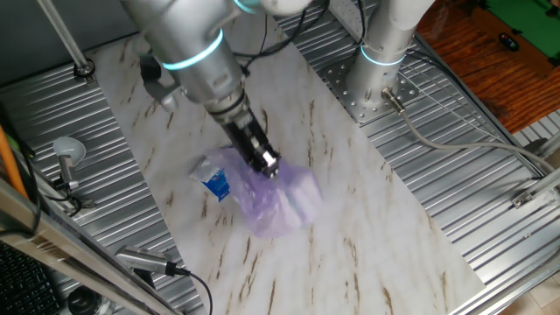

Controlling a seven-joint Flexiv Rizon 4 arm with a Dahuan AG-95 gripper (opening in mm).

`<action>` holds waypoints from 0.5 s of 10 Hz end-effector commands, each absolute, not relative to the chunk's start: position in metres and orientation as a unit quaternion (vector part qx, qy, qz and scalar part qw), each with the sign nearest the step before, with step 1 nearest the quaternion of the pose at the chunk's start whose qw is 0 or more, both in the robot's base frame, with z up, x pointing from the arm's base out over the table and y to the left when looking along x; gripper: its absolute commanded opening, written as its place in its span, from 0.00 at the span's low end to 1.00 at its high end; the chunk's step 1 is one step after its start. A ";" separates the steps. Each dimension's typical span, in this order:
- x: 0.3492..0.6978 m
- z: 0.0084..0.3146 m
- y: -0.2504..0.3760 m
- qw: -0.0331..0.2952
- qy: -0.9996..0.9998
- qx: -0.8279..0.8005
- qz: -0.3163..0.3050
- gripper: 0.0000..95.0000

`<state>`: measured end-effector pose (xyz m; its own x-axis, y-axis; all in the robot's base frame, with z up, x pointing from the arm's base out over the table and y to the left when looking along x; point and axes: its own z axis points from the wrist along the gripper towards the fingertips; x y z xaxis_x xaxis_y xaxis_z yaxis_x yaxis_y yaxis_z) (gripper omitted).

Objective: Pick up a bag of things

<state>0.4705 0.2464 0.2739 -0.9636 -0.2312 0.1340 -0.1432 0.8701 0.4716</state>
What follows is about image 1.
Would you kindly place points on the silver depth camera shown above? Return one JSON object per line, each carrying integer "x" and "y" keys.
{"x": 140, "y": 259}

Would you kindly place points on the green pool table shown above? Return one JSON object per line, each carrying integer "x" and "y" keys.
{"x": 534, "y": 22}

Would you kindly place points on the purple translucent plastic bag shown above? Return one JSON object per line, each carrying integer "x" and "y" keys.
{"x": 271, "y": 205}

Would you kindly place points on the marble pattern mat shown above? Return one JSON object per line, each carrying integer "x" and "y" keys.
{"x": 394, "y": 245}

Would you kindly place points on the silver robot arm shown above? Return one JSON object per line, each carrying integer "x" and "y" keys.
{"x": 188, "y": 44}

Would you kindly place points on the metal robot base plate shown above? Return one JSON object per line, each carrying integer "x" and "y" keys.
{"x": 350, "y": 96}

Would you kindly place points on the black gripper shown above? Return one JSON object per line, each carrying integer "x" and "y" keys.
{"x": 247, "y": 135}

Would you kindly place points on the blue white tissue pack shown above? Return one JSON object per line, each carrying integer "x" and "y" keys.
{"x": 219, "y": 186}

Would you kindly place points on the metal pole with base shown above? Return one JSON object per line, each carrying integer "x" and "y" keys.
{"x": 83, "y": 67}

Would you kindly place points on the small black remote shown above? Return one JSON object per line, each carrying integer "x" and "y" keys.
{"x": 508, "y": 42}

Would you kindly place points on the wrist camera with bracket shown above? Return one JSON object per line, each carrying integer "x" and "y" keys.
{"x": 155, "y": 89}

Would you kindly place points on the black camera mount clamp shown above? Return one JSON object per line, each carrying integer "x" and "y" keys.
{"x": 65, "y": 184}

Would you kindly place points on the black keyboard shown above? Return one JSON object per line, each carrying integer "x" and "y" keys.
{"x": 24, "y": 284}

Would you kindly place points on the aluminium frame bar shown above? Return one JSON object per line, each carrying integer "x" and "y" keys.
{"x": 65, "y": 254}

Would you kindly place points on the orange tube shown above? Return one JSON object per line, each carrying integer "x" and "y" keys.
{"x": 9, "y": 166}

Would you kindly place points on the aluminium corner bracket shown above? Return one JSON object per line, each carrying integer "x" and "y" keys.
{"x": 522, "y": 199}

